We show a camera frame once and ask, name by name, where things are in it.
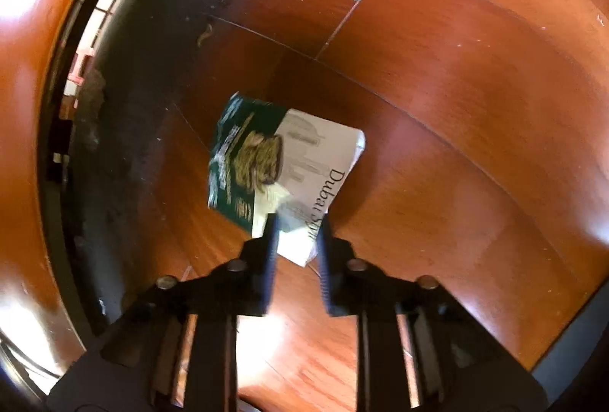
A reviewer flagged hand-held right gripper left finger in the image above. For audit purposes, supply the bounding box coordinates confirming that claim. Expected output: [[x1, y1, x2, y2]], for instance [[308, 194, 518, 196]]
[[48, 212, 281, 412]]

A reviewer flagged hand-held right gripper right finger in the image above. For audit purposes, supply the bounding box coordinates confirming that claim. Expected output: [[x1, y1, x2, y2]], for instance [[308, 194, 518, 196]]
[[318, 219, 548, 412]]

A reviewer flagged green and white cookie box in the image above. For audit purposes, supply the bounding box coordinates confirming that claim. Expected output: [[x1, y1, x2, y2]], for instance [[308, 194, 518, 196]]
[[207, 92, 367, 267]]

